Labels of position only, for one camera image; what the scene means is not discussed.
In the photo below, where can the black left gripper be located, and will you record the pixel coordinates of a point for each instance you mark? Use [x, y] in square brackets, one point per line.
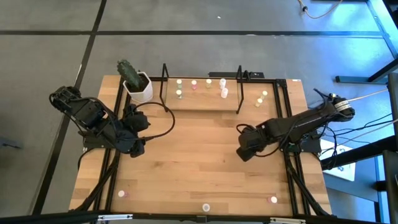
[136, 123]

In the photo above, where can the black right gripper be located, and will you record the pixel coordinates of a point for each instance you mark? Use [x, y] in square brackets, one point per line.
[252, 141]

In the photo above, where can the white opaque plastic bottle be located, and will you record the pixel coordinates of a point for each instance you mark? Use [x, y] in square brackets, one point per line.
[222, 82]
[224, 92]
[206, 207]

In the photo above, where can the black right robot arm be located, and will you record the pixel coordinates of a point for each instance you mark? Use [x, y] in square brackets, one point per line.
[304, 121]

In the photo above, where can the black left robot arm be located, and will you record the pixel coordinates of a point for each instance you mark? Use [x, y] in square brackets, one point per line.
[87, 112]

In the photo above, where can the white hexagonal planter pot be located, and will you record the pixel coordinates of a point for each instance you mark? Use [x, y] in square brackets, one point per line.
[143, 95]

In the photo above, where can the green cactus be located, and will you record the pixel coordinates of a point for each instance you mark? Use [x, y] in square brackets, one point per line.
[130, 74]

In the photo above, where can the flat black box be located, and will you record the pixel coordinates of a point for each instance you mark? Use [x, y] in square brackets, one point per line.
[224, 74]

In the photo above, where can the yellow plug adapter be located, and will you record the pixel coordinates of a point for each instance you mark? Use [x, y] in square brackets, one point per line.
[333, 95]

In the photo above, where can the white paper blue print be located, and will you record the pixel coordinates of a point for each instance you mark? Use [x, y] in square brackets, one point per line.
[342, 171]

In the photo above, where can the black metal beam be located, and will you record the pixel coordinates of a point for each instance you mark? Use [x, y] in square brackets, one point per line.
[357, 154]

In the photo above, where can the black gantry bar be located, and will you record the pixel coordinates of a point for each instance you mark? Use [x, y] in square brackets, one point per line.
[62, 218]

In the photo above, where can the dark floor object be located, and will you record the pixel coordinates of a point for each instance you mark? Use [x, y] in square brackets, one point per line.
[11, 144]

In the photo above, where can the wooden shelf black metal frame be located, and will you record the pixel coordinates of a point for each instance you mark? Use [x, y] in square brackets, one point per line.
[202, 104]

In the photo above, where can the silver metal bracket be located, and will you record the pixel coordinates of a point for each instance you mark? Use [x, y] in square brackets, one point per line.
[287, 221]
[115, 217]

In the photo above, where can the black desk frame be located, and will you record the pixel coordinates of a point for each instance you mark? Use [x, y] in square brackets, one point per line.
[351, 79]

